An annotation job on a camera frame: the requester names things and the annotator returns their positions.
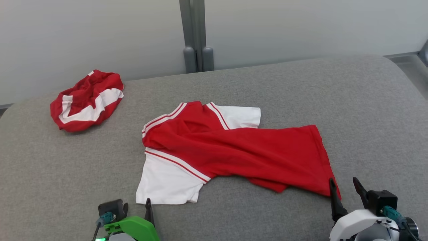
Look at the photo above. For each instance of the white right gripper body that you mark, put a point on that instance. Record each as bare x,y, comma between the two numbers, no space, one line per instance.
354,224

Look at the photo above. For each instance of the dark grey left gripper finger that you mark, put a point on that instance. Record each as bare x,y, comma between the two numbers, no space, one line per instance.
149,212

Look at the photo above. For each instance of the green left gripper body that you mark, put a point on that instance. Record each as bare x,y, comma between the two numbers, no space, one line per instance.
137,229

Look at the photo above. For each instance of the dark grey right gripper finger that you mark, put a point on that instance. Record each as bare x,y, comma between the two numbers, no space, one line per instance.
336,207
362,194

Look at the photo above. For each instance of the red white number jersey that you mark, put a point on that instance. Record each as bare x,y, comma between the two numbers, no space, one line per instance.
250,150

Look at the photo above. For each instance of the red white shorts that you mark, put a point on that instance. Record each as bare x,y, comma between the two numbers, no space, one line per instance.
90,87

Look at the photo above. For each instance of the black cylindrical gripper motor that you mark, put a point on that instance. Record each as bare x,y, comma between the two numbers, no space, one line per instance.
413,227

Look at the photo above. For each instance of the grey fabric sofa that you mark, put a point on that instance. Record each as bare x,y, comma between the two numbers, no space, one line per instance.
267,90

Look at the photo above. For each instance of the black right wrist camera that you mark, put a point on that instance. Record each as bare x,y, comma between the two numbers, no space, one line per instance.
381,201

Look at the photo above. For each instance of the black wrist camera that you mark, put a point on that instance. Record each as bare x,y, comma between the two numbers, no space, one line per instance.
381,201
112,207

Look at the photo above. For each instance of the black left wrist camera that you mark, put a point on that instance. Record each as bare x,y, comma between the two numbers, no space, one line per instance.
112,207

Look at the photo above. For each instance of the partition wall post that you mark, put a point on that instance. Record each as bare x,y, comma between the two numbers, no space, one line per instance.
194,33

